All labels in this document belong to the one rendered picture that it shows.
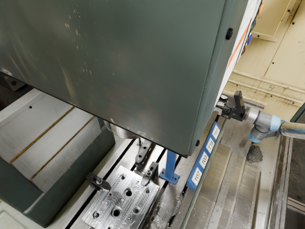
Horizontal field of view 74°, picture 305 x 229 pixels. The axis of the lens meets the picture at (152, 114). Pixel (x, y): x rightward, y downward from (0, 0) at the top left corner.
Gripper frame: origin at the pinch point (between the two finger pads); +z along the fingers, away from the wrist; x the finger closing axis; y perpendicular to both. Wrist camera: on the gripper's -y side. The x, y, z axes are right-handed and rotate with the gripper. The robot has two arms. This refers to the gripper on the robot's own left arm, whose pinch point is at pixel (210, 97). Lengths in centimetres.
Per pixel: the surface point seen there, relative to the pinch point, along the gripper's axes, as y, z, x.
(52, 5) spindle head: -63, 15, -67
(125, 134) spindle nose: -33, 10, -62
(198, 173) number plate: 25.2, -10.0, -31.1
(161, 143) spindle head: -45, -2, -67
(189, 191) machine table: 29, -9, -41
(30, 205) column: 33, 58, -85
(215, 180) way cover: 42, -21, -21
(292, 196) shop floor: 116, -97, 41
